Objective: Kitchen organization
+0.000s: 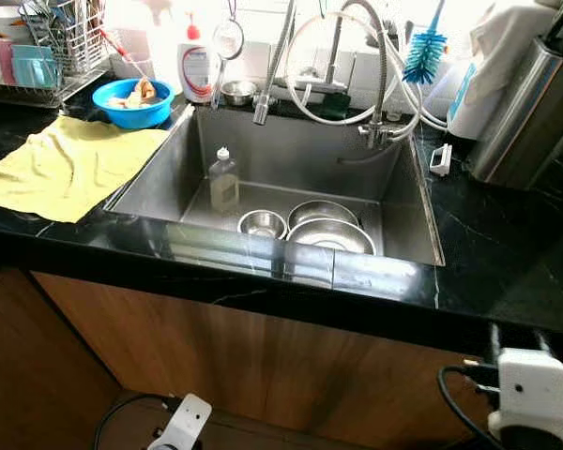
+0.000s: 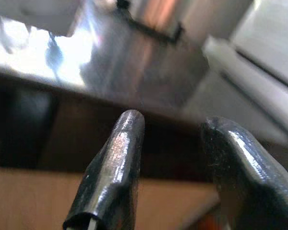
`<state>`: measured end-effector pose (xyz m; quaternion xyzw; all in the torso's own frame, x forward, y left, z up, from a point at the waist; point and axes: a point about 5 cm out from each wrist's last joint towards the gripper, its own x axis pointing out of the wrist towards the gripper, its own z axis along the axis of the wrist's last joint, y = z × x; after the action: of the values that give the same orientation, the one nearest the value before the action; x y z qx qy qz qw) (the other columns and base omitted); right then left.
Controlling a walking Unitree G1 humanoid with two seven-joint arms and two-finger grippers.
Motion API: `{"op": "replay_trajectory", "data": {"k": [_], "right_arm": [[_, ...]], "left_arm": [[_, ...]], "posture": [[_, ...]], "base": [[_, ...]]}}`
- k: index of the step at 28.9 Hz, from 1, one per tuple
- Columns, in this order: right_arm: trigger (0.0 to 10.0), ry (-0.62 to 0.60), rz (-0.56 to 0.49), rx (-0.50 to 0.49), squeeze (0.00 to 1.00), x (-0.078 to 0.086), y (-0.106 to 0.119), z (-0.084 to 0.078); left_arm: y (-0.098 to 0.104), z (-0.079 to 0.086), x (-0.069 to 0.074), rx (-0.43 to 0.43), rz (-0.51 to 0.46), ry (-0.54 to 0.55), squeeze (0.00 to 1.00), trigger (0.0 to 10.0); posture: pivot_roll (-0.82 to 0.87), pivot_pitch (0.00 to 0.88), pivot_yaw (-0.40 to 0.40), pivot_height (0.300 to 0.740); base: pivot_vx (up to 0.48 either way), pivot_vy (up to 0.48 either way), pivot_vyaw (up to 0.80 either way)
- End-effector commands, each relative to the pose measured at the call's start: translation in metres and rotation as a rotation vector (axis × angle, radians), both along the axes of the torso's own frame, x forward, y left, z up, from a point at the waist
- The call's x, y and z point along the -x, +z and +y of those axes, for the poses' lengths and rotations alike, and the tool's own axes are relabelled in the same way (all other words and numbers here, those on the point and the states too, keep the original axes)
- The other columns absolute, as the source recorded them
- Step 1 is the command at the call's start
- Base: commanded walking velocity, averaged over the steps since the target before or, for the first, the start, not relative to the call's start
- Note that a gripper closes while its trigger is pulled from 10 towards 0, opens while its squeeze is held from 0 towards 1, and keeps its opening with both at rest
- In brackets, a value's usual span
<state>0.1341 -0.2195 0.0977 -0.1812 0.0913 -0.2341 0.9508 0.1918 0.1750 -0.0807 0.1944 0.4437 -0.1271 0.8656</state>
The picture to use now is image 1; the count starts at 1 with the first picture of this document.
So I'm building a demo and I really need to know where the deep steel mixing bowl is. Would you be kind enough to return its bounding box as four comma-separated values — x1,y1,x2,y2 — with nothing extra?
300,221,372,253

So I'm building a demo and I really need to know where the large steel basin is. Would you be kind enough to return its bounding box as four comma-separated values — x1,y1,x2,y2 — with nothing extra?
286,218,376,256

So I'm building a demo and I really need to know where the white plastic clip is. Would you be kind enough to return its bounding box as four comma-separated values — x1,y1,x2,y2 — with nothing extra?
430,143,453,177

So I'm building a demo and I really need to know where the wide shallow steel bowl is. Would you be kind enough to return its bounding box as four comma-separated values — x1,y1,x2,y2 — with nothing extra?
288,200,360,231

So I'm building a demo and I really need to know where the steel knife block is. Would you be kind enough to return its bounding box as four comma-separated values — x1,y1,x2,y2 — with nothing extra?
467,37,563,189

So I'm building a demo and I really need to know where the brown wooden cabinet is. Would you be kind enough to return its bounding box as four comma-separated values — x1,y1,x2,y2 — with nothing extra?
0,267,563,450

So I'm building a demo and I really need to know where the small steel bowl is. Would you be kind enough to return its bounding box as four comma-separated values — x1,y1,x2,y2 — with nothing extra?
238,209,288,240
221,80,257,106

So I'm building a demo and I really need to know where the stainless steel sink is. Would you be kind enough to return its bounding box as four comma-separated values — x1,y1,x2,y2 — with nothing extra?
108,103,447,266

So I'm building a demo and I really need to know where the white cloth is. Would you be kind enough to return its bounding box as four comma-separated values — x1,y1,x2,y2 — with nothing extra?
448,0,546,142

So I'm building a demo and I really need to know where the green sponge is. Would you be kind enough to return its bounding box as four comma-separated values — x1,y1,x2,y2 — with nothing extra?
321,89,350,120

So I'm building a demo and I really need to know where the chrome sink faucet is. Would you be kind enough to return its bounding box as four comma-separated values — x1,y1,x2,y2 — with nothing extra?
331,0,423,153

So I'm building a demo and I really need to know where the blue bottle brush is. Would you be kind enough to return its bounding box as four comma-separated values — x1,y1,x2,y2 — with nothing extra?
403,0,449,85

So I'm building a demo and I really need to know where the clear glass bottle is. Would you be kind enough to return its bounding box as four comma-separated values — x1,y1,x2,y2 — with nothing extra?
209,147,242,214

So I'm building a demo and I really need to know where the chrome spring pull-down sprayer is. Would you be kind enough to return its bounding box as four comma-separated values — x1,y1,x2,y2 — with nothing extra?
253,0,297,126

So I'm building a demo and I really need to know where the white red-capped soap bottle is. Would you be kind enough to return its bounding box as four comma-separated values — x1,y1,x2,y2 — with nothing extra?
176,21,218,104

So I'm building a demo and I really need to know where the beige brown sponge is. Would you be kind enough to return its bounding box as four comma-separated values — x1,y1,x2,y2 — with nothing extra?
109,79,159,110

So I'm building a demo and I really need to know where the blue plastic bowl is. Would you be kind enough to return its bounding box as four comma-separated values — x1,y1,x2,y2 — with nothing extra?
92,78,175,130

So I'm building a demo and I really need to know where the yellow cloth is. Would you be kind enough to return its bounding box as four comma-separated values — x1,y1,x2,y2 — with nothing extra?
0,114,171,225

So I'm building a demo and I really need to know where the teal cup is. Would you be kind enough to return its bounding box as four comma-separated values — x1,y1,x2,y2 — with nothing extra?
12,45,59,90

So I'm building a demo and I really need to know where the white bowl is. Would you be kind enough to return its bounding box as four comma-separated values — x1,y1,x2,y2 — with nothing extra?
0,7,25,39

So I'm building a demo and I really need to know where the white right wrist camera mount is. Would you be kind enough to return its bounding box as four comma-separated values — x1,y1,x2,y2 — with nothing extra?
488,347,563,449

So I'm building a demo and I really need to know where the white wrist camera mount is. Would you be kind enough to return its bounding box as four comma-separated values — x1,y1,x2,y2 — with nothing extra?
150,394,213,450
488,347,563,449

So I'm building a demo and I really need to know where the white flexible hose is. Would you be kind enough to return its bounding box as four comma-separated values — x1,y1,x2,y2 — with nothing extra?
281,9,449,130

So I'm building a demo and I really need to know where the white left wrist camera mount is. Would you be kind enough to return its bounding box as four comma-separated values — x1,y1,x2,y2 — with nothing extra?
150,394,213,450

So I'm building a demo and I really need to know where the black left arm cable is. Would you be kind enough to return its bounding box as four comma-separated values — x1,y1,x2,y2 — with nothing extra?
93,393,180,450

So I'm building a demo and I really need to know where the round wire mesh strainer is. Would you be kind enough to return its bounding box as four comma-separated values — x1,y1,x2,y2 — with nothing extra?
212,0,246,60

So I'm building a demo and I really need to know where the metal wire dish rack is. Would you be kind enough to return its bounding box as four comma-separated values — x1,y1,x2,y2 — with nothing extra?
0,0,110,110

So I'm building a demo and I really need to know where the wire cutlery basket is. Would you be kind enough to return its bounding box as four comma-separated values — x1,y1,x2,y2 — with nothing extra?
23,0,105,77

